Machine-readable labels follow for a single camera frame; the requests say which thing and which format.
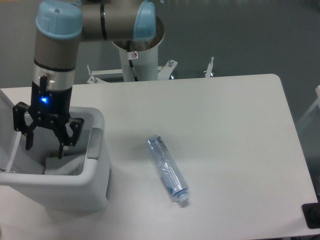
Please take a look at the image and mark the white trash can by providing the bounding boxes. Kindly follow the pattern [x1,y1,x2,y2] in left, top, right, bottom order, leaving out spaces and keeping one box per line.
[0,107,111,211]

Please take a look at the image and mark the white frame at right edge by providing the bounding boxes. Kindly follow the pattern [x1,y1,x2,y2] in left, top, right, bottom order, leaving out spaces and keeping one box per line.
[296,85,320,134]

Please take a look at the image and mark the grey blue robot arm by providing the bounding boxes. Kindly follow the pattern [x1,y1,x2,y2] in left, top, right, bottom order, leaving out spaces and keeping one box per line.
[12,0,156,158]

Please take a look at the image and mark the white plastic packaging bag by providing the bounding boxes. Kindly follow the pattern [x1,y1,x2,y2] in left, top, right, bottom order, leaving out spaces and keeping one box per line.
[55,154,86,176]

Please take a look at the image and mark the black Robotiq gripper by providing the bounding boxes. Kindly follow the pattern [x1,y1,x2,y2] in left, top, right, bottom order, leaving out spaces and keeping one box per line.
[12,82,85,160]

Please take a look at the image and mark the crushed clear plastic bottle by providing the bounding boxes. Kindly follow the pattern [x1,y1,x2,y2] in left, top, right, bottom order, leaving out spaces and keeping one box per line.
[145,134,190,207]

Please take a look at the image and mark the black device at table edge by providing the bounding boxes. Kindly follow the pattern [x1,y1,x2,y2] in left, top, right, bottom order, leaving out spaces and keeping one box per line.
[302,202,320,229]

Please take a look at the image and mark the white trash can lid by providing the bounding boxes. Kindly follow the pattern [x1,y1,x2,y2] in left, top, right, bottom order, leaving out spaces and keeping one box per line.
[0,90,21,173]

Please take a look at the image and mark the black cable on pedestal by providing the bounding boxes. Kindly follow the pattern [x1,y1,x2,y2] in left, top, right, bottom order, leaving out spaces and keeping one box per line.
[126,41,140,82]

